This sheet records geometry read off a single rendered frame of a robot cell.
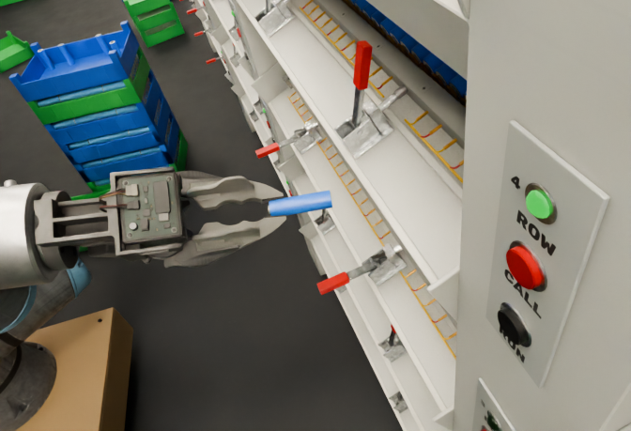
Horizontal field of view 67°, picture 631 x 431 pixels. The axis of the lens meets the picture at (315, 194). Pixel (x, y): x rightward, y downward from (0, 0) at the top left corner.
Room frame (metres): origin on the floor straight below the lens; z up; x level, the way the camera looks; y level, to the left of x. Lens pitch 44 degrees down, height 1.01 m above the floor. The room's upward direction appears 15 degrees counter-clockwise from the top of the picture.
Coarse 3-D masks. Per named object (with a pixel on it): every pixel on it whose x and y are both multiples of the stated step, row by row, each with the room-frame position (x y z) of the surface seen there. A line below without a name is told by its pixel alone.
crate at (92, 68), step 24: (120, 24) 1.44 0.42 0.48; (48, 48) 1.48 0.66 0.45; (72, 48) 1.47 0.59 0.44; (96, 48) 1.46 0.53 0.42; (120, 48) 1.46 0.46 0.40; (24, 72) 1.35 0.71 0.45; (48, 72) 1.43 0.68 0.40; (72, 72) 1.27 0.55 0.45; (96, 72) 1.27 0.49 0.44; (120, 72) 1.26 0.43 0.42; (24, 96) 1.28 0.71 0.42; (48, 96) 1.28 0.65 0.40
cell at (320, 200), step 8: (320, 192) 0.35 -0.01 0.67; (328, 192) 0.34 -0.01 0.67; (272, 200) 0.35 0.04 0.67; (280, 200) 0.35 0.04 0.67; (288, 200) 0.35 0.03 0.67; (296, 200) 0.34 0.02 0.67; (304, 200) 0.34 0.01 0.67; (312, 200) 0.34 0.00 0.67; (320, 200) 0.34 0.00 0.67; (328, 200) 0.34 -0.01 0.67; (272, 208) 0.34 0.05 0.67; (280, 208) 0.34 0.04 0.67; (288, 208) 0.34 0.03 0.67; (296, 208) 0.34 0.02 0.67; (304, 208) 0.34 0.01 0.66; (312, 208) 0.34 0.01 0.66; (320, 208) 0.34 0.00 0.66
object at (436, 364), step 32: (288, 96) 0.72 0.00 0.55; (288, 128) 0.64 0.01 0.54; (320, 160) 0.54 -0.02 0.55; (352, 192) 0.45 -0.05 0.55; (352, 224) 0.40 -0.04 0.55; (384, 288) 0.30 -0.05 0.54; (416, 288) 0.28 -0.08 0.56; (416, 320) 0.25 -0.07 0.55; (416, 352) 0.22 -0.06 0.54; (448, 352) 0.21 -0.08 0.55; (448, 384) 0.18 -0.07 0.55; (448, 416) 0.14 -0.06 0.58
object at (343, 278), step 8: (368, 264) 0.32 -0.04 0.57; (376, 264) 0.32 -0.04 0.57; (344, 272) 0.32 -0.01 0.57; (352, 272) 0.32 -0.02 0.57; (360, 272) 0.31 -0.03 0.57; (328, 280) 0.31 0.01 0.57; (336, 280) 0.31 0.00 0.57; (344, 280) 0.31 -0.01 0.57; (320, 288) 0.31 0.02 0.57; (328, 288) 0.30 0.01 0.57
